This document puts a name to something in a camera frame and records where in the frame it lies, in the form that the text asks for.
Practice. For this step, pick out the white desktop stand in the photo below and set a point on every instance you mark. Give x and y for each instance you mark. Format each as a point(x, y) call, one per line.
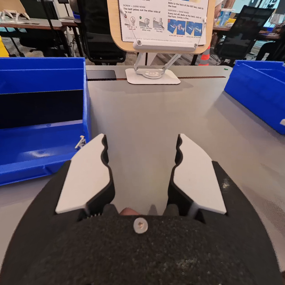
point(13, 13)

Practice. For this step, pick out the silver bolt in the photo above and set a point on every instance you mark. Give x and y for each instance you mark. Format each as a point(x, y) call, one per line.
point(80, 142)

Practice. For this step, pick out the instruction sheet on stand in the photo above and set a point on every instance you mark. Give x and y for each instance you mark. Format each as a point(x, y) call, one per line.
point(113, 26)

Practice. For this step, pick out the white instruction board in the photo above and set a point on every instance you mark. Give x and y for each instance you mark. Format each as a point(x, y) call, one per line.
point(164, 22)

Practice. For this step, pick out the yellow storage bin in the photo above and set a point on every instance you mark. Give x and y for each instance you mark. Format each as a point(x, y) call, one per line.
point(3, 46)

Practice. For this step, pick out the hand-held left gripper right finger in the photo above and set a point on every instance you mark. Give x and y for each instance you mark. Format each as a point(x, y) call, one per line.
point(199, 178)

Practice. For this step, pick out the person's left hand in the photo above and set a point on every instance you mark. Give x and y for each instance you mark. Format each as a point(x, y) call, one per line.
point(130, 211)

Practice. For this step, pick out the black office chair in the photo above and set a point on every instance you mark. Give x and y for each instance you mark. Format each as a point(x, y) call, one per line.
point(100, 35)
point(242, 31)

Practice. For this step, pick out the white document stand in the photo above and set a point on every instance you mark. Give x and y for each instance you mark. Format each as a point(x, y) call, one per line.
point(151, 78)

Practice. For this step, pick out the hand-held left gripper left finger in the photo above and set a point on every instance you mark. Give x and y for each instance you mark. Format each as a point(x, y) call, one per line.
point(84, 178)

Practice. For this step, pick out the blue divided storage bin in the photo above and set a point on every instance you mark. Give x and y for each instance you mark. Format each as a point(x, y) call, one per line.
point(40, 151)

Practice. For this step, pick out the dark flat tablet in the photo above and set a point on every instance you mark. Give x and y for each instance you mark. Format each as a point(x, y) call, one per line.
point(101, 75)

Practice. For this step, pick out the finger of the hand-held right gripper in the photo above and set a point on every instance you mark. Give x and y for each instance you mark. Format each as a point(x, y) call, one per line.
point(282, 122)

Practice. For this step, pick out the orange striped traffic cone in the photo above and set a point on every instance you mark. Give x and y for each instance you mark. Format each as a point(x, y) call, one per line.
point(205, 55)

